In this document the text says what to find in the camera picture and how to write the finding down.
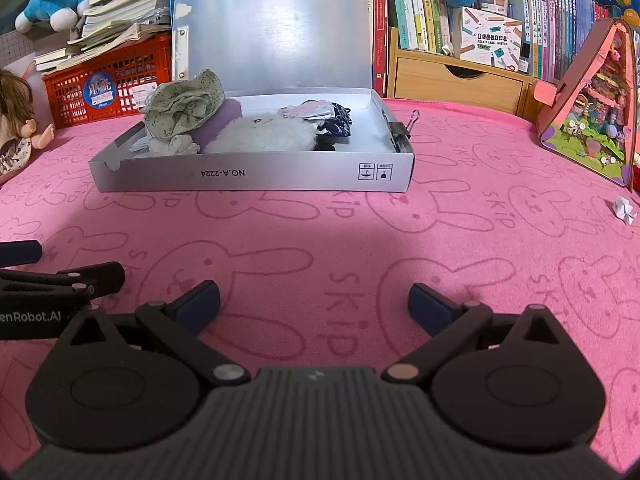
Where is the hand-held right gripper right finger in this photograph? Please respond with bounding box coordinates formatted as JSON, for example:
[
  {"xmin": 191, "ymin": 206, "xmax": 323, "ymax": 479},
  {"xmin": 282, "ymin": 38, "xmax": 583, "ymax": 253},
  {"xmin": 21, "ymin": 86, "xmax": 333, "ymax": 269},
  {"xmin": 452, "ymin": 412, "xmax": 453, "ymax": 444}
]
[{"xmin": 381, "ymin": 282, "xmax": 561, "ymax": 387}]

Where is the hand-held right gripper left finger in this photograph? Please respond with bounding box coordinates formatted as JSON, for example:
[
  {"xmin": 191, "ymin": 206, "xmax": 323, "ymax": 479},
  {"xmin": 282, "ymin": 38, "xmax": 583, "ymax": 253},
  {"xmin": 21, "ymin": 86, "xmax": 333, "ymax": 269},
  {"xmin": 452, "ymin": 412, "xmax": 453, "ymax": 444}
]
[{"xmin": 70, "ymin": 280, "xmax": 251, "ymax": 388}]

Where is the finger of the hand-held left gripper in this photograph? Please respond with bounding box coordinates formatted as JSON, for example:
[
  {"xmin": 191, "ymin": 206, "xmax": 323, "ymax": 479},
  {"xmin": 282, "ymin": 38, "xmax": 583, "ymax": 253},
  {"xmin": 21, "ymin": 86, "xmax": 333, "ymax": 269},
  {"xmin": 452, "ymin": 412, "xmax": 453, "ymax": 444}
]
[
  {"xmin": 0, "ymin": 261, "xmax": 127, "ymax": 309},
  {"xmin": 0, "ymin": 239, "xmax": 44, "ymax": 268}
]

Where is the silver cardboard box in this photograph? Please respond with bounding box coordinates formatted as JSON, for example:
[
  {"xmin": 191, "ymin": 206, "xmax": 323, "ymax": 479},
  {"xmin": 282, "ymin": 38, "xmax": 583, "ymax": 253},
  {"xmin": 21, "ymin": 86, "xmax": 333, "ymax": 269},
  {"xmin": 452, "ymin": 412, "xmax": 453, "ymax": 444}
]
[{"xmin": 88, "ymin": 0, "xmax": 416, "ymax": 194}]

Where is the white fluffy plush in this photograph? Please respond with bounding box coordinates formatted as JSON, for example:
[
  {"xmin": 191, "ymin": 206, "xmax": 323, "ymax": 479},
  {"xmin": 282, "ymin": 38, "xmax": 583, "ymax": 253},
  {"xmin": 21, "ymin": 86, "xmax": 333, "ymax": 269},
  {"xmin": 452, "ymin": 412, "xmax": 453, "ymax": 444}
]
[{"xmin": 203, "ymin": 112, "xmax": 322, "ymax": 154}]

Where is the purple fluffy plush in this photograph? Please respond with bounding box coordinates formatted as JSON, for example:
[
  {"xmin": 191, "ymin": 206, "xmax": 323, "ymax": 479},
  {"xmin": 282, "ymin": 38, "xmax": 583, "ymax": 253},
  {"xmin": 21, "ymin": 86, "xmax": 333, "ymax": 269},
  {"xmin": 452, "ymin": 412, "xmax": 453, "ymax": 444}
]
[{"xmin": 192, "ymin": 98, "xmax": 247, "ymax": 154}]

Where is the blue floral drawstring pouch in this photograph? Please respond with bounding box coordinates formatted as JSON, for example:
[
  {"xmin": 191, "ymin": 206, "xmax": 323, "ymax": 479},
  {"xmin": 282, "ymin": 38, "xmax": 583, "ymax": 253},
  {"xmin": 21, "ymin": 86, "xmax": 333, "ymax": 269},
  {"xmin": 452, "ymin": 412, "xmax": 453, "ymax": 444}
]
[{"xmin": 315, "ymin": 101, "xmax": 356, "ymax": 141}]

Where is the pale ruffled sock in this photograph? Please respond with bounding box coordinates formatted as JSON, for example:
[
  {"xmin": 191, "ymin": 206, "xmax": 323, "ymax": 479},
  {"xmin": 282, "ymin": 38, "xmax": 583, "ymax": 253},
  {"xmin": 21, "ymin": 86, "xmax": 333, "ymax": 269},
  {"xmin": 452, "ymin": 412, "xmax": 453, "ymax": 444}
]
[{"xmin": 279, "ymin": 99, "xmax": 334, "ymax": 122}]

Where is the pink bunny blanket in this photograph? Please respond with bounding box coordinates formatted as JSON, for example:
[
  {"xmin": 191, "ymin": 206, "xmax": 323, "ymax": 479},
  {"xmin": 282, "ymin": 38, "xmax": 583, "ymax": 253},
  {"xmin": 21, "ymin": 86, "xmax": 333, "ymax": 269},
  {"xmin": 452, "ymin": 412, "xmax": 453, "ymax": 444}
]
[{"xmin": 0, "ymin": 97, "xmax": 640, "ymax": 471}]

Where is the long-haired doll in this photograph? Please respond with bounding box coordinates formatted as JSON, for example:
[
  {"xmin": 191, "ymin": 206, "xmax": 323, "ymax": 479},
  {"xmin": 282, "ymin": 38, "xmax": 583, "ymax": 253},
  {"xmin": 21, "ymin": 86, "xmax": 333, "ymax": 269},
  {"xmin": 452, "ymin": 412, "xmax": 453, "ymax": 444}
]
[{"xmin": 0, "ymin": 70, "xmax": 57, "ymax": 177}]

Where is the black binder clip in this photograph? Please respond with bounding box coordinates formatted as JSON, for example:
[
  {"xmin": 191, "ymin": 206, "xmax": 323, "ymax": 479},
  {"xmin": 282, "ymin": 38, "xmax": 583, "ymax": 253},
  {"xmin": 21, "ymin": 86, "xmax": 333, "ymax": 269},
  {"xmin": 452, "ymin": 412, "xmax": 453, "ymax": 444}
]
[{"xmin": 386, "ymin": 108, "xmax": 422, "ymax": 154}]

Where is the red plastic crate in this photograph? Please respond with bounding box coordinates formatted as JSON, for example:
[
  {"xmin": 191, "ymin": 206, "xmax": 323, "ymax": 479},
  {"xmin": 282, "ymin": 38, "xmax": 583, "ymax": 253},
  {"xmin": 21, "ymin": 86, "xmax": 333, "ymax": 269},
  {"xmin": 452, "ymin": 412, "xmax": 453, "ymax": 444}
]
[{"xmin": 41, "ymin": 31, "xmax": 174, "ymax": 129}]

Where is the white paper origami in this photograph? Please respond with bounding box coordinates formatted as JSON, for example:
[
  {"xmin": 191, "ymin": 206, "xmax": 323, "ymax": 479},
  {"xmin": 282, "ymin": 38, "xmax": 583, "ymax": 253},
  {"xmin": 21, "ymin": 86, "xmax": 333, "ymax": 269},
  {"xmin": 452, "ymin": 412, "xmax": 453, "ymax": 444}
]
[{"xmin": 608, "ymin": 195, "xmax": 638, "ymax": 226}]

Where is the wooden drawer box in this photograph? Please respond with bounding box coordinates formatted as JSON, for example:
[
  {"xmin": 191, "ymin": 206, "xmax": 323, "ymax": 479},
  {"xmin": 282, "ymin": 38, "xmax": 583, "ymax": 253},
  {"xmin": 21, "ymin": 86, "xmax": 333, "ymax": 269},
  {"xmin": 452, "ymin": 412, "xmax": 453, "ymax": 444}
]
[{"xmin": 386, "ymin": 26, "xmax": 542, "ymax": 119}]

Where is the blue and white plush cat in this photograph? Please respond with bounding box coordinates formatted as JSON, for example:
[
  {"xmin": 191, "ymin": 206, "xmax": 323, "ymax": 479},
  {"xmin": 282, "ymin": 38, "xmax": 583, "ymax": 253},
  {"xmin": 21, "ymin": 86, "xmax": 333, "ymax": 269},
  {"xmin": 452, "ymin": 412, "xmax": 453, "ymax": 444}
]
[{"xmin": 14, "ymin": 0, "xmax": 109, "ymax": 34}]

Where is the pink triangular house diorama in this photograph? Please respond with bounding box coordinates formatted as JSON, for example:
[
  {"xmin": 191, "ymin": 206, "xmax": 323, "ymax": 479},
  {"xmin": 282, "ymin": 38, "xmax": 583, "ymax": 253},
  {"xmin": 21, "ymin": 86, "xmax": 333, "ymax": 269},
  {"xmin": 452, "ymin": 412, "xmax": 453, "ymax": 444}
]
[{"xmin": 534, "ymin": 17, "xmax": 640, "ymax": 189}]

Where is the stack of worn books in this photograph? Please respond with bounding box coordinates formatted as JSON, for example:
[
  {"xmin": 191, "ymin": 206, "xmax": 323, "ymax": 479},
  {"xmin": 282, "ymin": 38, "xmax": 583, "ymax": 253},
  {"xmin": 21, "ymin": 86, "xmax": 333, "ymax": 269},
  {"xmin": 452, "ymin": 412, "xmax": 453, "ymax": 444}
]
[{"xmin": 34, "ymin": 0, "xmax": 174, "ymax": 72}]

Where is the white printer box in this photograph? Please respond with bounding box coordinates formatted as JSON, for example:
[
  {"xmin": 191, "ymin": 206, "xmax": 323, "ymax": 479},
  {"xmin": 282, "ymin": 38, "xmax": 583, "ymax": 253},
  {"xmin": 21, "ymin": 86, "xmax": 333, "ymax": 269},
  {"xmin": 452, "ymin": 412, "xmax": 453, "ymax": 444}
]
[{"xmin": 451, "ymin": 6, "xmax": 537, "ymax": 74}]

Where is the row of green-spined books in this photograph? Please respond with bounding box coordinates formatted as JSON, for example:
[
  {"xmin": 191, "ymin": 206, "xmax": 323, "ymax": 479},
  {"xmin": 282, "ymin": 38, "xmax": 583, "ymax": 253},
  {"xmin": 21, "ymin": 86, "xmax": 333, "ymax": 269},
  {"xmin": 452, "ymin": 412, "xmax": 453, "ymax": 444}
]
[{"xmin": 387, "ymin": 0, "xmax": 454, "ymax": 54}]

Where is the row of light blue books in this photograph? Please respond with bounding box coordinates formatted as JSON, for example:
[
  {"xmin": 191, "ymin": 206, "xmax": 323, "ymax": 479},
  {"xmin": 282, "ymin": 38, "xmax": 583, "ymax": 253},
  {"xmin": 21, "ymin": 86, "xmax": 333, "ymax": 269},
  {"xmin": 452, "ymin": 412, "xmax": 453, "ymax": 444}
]
[{"xmin": 504, "ymin": 0, "xmax": 609, "ymax": 82}]

